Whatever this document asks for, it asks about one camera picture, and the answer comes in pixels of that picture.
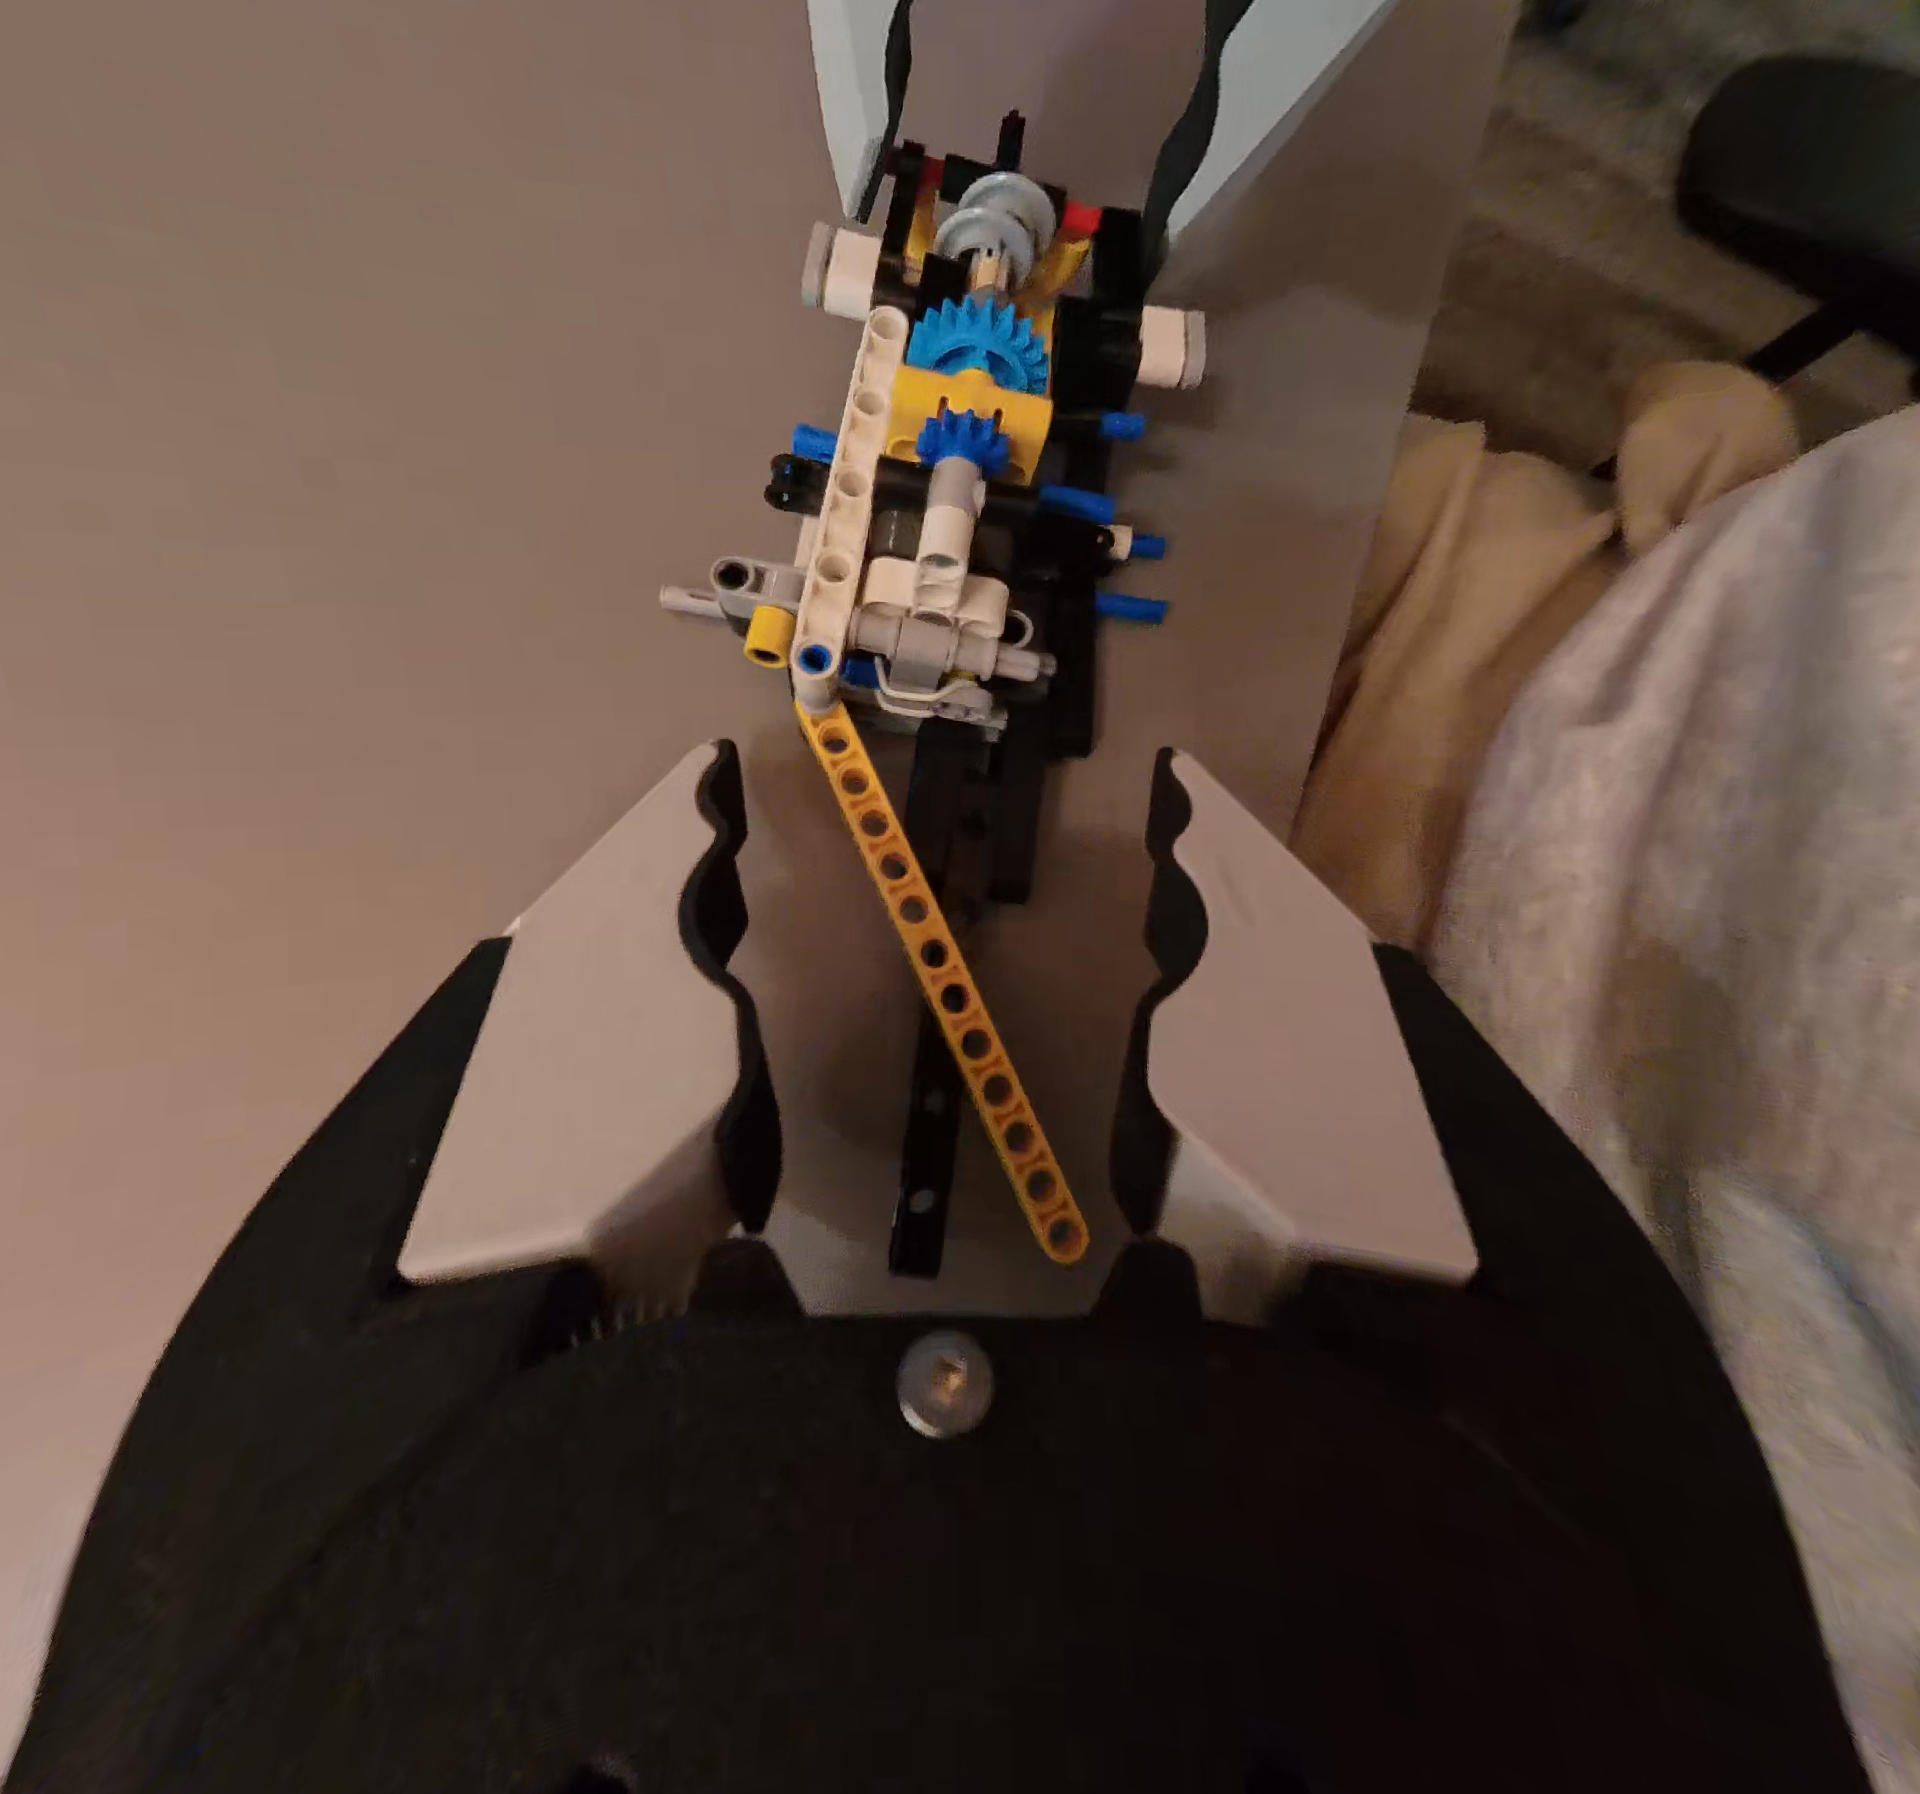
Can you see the person's grey sweatshirt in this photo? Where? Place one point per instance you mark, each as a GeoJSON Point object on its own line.
{"type": "Point", "coordinates": [1724, 849]}

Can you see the person's beige pants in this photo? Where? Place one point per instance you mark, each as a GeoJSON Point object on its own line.
{"type": "Point", "coordinates": [1440, 593]}

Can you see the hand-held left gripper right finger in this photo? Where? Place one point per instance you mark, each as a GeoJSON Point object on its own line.
{"type": "Point", "coordinates": [1290, 1073]}

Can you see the multicoloured lego gear assembly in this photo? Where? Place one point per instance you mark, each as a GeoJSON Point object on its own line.
{"type": "Point", "coordinates": [968, 399]}

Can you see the black office chair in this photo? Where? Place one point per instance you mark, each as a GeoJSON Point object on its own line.
{"type": "Point", "coordinates": [1801, 173]}

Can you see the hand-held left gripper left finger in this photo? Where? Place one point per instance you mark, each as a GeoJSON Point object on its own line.
{"type": "Point", "coordinates": [599, 1073]}

